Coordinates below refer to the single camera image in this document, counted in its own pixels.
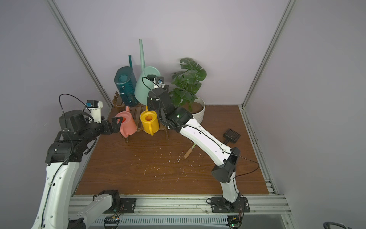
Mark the pink watering can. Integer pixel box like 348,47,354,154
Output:
115,106,137,138

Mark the light green watering can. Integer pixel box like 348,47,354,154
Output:
134,39,161,106

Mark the yellow watering can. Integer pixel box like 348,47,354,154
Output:
140,106,160,136

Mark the wooden two-tier shelf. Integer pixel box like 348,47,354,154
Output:
112,92,169,140

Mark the dark green watering can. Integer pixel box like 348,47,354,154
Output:
114,55,139,107

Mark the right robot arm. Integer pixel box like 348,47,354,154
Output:
147,87,241,212

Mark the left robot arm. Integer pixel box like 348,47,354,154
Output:
32,100,123,229

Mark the green monstera plant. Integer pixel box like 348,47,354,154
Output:
169,57,207,112

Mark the white ribbed plant pot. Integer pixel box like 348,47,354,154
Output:
182,97,206,124

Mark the green toy rake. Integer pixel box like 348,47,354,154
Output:
184,144,196,159

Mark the black toy scoop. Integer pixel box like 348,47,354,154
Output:
223,129,241,145

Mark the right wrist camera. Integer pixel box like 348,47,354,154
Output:
152,75,165,88

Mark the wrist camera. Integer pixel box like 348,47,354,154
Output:
152,75,165,88
86,100,103,123

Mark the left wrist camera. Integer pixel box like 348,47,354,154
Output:
86,100,103,123

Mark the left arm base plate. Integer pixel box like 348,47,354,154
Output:
113,198,137,214

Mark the aluminium front rail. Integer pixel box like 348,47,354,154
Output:
47,194,298,229

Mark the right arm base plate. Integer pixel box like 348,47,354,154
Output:
206,196,251,213

